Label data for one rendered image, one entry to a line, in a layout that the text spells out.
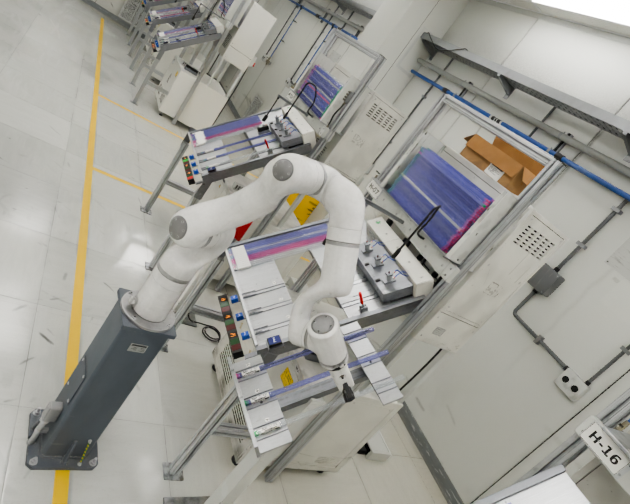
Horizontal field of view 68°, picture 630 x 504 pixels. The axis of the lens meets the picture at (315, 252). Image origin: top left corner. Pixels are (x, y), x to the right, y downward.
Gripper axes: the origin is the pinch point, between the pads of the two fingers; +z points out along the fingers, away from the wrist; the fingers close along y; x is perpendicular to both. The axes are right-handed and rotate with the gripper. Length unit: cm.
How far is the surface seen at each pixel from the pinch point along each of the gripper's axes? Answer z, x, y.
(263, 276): 19, 8, 78
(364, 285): 24, -29, 53
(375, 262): 17, -37, 56
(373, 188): 16, -59, 101
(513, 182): 16, -113, 66
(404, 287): 19, -41, 39
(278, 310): 18, 8, 55
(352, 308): 22, -19, 43
